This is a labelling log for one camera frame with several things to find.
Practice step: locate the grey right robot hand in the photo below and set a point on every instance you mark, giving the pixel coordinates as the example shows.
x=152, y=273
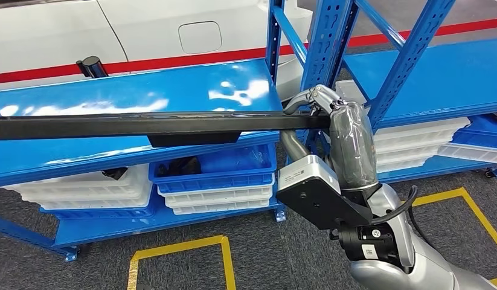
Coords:
x=352, y=148

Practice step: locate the black plastic plate bracket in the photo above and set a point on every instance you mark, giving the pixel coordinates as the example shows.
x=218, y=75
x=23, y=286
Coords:
x=112, y=126

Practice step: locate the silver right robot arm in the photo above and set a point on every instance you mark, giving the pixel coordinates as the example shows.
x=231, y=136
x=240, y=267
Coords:
x=396, y=208

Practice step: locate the blue metal shelf rack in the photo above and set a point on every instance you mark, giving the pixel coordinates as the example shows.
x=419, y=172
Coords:
x=432, y=76
x=112, y=92

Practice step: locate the black plastic part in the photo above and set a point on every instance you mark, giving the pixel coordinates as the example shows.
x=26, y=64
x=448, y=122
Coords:
x=114, y=173
x=180, y=166

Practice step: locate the white plastic crate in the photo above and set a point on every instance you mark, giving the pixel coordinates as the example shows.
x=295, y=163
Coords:
x=404, y=160
x=84, y=196
x=216, y=203
x=72, y=182
x=424, y=128
x=412, y=145
x=96, y=205
x=220, y=209
x=472, y=154
x=216, y=194

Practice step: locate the clear plastic bag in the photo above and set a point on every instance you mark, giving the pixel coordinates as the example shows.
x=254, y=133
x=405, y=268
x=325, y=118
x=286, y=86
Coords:
x=240, y=160

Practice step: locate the red barrier belt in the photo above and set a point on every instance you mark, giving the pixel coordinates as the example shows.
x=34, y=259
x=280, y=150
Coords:
x=192, y=58

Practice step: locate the white car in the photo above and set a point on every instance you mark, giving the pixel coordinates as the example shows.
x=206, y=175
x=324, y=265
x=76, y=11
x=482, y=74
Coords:
x=52, y=36

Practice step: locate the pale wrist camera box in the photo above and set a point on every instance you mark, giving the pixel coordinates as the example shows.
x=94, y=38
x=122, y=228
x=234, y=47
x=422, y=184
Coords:
x=312, y=200

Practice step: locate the black stanchion post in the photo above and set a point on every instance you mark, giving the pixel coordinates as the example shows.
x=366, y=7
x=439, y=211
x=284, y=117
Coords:
x=92, y=67

